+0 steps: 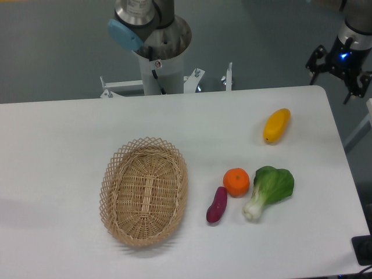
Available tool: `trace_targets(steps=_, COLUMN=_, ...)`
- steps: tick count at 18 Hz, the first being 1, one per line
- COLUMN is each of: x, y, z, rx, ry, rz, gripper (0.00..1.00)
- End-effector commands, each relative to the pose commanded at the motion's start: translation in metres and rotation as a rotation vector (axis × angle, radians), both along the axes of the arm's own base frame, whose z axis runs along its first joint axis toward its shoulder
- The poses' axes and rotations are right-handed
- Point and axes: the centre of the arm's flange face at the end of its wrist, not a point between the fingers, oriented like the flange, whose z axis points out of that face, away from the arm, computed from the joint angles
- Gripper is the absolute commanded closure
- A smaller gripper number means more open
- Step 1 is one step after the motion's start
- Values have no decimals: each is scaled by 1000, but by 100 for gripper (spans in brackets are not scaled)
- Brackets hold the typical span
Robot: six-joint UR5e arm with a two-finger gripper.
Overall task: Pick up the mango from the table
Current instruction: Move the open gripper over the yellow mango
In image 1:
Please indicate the woven wicker basket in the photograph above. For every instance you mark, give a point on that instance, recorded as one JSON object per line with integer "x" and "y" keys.
{"x": 144, "y": 192}

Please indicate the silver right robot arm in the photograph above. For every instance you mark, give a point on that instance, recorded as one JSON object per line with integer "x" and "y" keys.
{"x": 357, "y": 23}

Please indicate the green bok choy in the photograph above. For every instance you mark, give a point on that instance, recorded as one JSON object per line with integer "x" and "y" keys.
{"x": 270, "y": 186}

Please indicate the black device at table edge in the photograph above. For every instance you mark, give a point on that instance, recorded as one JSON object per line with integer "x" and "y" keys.
{"x": 362, "y": 249}

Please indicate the purple sweet potato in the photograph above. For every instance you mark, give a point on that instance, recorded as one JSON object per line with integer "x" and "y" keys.
{"x": 218, "y": 206}

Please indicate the silver robot arm blue cap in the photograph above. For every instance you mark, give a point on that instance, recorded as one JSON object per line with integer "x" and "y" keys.
{"x": 150, "y": 29}

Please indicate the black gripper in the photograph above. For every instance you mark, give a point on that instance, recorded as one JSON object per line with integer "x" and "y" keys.
{"x": 345, "y": 61}

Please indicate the yellow mango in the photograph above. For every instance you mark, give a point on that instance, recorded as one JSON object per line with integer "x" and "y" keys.
{"x": 276, "y": 125}

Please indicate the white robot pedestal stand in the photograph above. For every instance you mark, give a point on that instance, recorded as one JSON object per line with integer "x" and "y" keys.
{"x": 158, "y": 77}

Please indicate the orange tangerine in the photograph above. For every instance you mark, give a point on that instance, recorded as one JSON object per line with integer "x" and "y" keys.
{"x": 236, "y": 181}

